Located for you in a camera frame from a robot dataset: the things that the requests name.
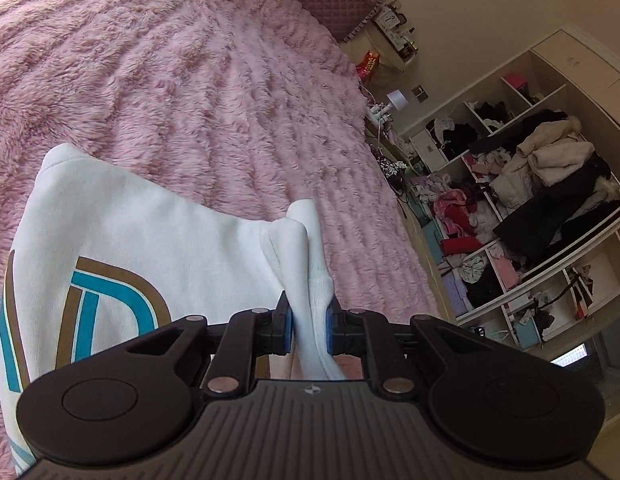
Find white printed sweatshirt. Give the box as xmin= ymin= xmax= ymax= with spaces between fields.
xmin=0 ymin=144 xmax=342 ymax=472

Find white open wardrobe shelf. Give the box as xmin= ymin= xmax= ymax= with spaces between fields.
xmin=401 ymin=28 xmax=620 ymax=359

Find white bedside lamp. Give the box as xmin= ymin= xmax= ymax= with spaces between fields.
xmin=376 ymin=90 xmax=409 ymax=118

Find beige coat pile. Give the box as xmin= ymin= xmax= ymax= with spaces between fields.
xmin=490 ymin=116 xmax=595 ymax=211

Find red snack bag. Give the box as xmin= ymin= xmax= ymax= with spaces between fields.
xmin=355 ymin=50 xmax=380 ymax=84

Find pink fluffy bed blanket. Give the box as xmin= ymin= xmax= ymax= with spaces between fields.
xmin=0 ymin=0 xmax=441 ymax=480

